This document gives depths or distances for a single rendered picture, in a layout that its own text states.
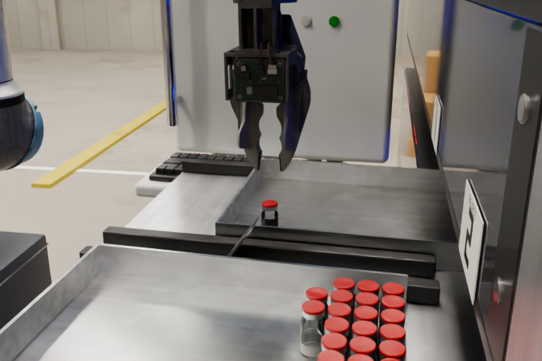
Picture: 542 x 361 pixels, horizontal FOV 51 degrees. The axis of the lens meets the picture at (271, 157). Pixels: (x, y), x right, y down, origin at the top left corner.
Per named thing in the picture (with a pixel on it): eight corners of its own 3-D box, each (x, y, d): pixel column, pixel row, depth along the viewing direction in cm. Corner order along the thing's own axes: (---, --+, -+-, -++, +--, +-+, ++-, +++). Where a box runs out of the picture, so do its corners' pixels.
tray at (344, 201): (475, 192, 88) (477, 172, 87) (507, 275, 64) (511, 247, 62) (260, 178, 94) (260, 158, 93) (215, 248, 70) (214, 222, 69)
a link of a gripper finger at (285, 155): (273, 184, 65) (263, 105, 63) (282, 168, 71) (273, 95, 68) (300, 182, 65) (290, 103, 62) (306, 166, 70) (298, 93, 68)
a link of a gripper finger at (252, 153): (224, 178, 66) (230, 101, 63) (237, 162, 72) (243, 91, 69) (250, 182, 66) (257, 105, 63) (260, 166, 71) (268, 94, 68)
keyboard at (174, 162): (352, 171, 120) (352, 160, 119) (347, 195, 107) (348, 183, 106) (173, 159, 128) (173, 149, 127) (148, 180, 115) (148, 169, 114)
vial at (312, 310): (326, 344, 51) (327, 300, 50) (323, 359, 49) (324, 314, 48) (302, 342, 52) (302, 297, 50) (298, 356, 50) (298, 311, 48)
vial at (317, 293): (328, 329, 54) (330, 287, 52) (326, 344, 51) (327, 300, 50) (306, 327, 54) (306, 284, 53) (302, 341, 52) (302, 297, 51)
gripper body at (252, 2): (223, 106, 62) (218, -8, 58) (242, 91, 70) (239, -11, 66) (292, 109, 60) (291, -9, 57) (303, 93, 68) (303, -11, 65)
